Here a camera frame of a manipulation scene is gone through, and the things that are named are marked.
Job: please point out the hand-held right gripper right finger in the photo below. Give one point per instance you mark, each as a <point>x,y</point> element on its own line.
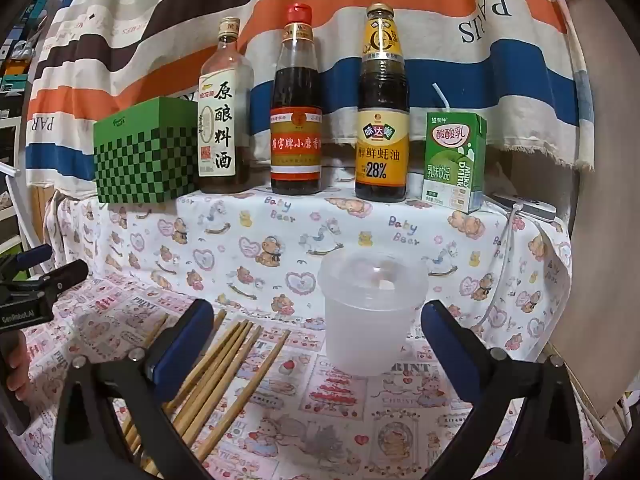
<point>445,340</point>

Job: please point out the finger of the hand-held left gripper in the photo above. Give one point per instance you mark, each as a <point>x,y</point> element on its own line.
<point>67,275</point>
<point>35,256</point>

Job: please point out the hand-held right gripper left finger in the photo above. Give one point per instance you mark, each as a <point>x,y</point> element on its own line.
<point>185,345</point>

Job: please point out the bundle of wooden chopsticks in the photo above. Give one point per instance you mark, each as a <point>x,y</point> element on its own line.
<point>215,367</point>

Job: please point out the translucent plastic cup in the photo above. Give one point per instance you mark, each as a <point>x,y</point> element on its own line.
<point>370,330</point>

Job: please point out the person's left hand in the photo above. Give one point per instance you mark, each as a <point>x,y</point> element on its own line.
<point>16,365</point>

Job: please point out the pink printed cloth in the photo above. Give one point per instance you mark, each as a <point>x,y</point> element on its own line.
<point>350,410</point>

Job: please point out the white bear printed cloth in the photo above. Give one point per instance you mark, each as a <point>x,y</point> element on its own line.
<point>250,240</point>

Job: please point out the green checkered box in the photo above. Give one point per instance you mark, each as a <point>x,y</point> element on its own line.
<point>145,160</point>

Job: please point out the white power bank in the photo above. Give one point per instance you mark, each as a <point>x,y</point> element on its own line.
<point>535,209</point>

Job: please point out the green milk drink carton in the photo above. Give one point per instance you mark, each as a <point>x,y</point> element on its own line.
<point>447,160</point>

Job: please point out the yellow label oyster sauce bottle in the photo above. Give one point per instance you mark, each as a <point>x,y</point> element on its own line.
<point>382,160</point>

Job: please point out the shelf with boxes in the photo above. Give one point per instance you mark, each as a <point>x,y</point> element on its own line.
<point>20,60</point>

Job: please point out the wooden board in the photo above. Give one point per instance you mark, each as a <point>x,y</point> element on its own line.
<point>600,210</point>

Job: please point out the clear cooking wine bottle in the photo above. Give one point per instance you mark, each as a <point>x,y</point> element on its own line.
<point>217,130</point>

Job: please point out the red cap sesame oil bottle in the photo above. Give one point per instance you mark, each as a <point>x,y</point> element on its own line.
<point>295,150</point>

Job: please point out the white drinking straw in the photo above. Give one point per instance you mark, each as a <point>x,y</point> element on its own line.
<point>442,96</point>

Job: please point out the striped cloth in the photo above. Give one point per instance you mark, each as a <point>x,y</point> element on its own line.
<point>400,10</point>

